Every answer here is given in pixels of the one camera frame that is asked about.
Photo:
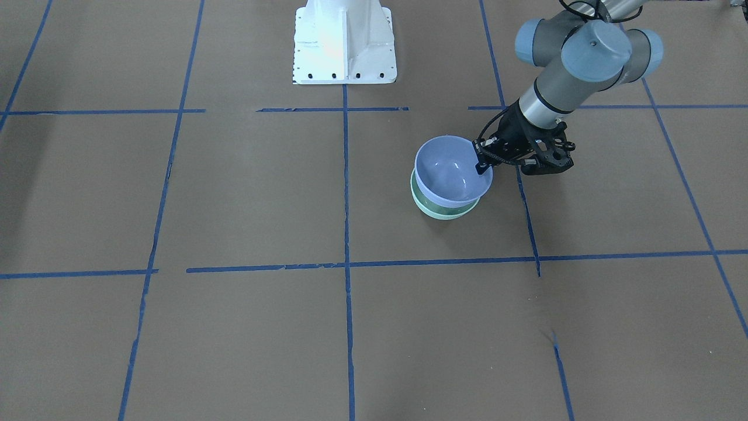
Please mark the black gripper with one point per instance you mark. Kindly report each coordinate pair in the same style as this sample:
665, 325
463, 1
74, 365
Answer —
513, 133

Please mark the blue bowl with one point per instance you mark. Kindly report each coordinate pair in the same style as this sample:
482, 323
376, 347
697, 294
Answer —
446, 174

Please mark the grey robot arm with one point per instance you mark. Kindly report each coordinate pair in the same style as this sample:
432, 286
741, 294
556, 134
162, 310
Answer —
580, 51

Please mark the green bowl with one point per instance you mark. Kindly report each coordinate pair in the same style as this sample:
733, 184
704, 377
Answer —
433, 210

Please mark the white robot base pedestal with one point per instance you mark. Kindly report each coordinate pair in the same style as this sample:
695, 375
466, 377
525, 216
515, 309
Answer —
344, 42

